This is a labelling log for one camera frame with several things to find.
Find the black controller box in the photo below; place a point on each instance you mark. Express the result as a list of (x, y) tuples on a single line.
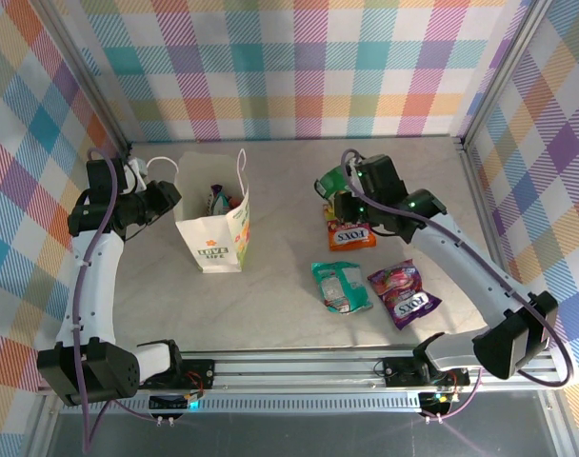
[(434, 402), (170, 403)]

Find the aluminium corner post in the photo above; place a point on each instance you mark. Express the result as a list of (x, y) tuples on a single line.
[(506, 71), (85, 71)]

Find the aluminium side rail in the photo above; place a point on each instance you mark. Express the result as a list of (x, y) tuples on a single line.
[(485, 214)]

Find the long aluminium frame rail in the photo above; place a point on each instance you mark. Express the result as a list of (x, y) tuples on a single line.
[(294, 376)]

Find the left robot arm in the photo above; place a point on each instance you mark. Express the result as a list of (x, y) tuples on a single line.
[(96, 285)]

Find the green candy packet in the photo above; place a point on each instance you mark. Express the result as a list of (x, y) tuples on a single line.
[(328, 183)]

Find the floral paper gift bag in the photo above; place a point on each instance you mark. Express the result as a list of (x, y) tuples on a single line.
[(213, 238)]

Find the large orange Fox's fruits packet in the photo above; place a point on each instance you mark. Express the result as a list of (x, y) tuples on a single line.
[(351, 235)]

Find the purple Fox's candy packet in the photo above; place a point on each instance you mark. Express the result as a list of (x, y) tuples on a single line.
[(215, 192), (406, 300)]

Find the small orange Fox's candy packet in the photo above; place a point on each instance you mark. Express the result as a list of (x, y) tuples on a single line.
[(232, 204)]

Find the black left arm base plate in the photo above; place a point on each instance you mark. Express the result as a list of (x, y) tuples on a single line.
[(199, 373)]

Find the teal candy packet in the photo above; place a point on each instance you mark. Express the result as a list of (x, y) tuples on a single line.
[(339, 288)]

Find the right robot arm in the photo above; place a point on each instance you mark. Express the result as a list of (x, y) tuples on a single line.
[(461, 266)]

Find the black right controller box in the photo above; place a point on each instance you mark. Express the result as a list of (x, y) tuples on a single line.
[(434, 402)]

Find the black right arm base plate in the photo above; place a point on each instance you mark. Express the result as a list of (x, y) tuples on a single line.
[(399, 371)]

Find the black left controller box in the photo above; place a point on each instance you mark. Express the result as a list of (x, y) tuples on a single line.
[(170, 403)]

